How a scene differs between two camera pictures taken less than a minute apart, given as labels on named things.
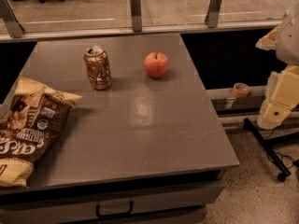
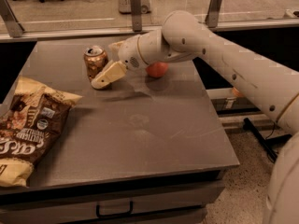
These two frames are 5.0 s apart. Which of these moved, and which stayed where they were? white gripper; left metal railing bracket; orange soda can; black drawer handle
Moved: white gripper
Stayed: left metal railing bracket; black drawer handle; orange soda can
